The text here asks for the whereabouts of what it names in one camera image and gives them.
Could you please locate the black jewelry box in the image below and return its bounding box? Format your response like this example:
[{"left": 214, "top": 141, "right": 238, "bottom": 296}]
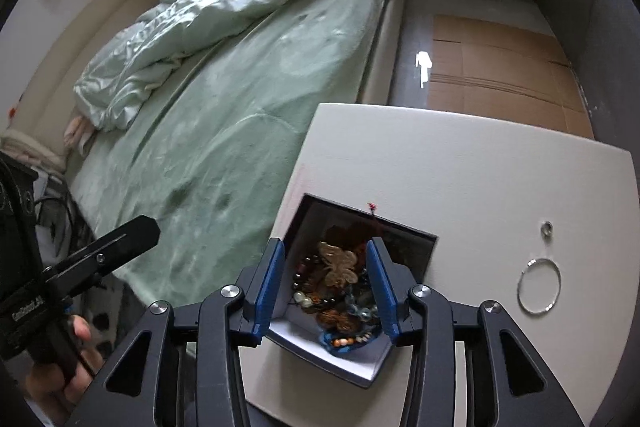
[{"left": 267, "top": 194, "right": 438, "bottom": 388}]

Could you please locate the person's left hand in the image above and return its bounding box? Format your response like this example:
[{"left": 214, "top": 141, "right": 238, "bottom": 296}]
[{"left": 26, "top": 315, "right": 104, "bottom": 426}]

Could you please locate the butterfly hair clip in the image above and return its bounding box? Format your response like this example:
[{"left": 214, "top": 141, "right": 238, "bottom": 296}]
[{"left": 318, "top": 242, "right": 358, "bottom": 288}]

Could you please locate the large silver bangle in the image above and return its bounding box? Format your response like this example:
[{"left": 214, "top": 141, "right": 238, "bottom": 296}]
[{"left": 516, "top": 257, "right": 562, "bottom": 317}]

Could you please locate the green bed sheet mattress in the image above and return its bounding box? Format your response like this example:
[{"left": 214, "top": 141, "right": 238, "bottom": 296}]
[{"left": 66, "top": 0, "right": 390, "bottom": 306}]

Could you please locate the white side table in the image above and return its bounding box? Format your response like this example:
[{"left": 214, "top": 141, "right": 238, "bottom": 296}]
[{"left": 272, "top": 104, "right": 639, "bottom": 423}]

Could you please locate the light green duvet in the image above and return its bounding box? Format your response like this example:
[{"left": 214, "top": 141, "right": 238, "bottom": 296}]
[{"left": 74, "top": 0, "right": 290, "bottom": 131}]

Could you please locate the flattened cardboard on floor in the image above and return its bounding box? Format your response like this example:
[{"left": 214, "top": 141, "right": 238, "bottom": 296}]
[{"left": 426, "top": 15, "right": 593, "bottom": 139}]

